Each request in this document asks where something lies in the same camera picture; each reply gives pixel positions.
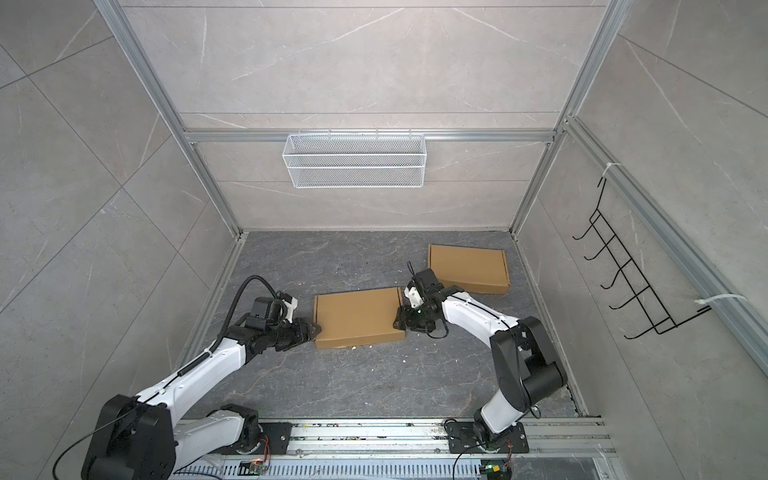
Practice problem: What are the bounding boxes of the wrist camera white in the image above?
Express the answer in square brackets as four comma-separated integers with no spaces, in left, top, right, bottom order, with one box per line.
[403,286,424,309]
[277,291,298,324]

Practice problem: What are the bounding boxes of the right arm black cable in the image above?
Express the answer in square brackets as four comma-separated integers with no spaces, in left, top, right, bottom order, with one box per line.
[406,260,520,341]

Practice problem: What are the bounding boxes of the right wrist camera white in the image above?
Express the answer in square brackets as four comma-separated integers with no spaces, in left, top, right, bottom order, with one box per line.
[403,286,424,309]

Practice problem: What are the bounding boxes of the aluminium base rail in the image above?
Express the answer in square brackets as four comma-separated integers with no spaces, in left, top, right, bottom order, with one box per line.
[173,417,627,479]

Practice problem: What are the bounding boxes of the brown cardboard box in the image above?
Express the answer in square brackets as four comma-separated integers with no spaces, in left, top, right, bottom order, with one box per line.
[314,287,406,350]
[428,244,511,295]

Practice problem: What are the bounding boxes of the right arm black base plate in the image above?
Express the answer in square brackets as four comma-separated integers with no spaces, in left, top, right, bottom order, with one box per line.
[443,418,530,454]

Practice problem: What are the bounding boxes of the white wire mesh basket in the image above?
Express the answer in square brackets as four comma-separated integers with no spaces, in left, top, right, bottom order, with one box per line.
[282,133,428,189]

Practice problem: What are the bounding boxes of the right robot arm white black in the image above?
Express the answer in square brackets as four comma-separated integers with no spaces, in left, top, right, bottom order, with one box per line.
[393,269,568,448]

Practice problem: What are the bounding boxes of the black wire hook rack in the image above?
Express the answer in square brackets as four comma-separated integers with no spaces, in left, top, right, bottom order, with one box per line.
[572,178,713,340]

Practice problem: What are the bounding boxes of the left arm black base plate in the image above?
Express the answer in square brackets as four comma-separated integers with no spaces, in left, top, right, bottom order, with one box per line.
[235,422,293,456]

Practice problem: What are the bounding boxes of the aluminium frame profiles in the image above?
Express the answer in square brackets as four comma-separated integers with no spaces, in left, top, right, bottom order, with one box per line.
[96,1,767,370]

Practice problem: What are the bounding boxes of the white zip tie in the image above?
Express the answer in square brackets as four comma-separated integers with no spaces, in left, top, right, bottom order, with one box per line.
[694,293,747,305]

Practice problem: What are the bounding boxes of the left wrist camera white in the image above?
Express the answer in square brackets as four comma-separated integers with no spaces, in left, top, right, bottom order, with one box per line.
[277,291,298,324]

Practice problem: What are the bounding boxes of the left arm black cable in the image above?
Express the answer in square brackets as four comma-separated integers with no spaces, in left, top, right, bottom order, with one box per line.
[51,274,280,480]

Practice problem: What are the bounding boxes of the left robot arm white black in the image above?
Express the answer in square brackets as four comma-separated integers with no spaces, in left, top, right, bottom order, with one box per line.
[81,296,322,479]

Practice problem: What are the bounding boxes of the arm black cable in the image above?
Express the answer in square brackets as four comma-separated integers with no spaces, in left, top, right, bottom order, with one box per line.
[406,260,520,341]
[51,274,280,480]

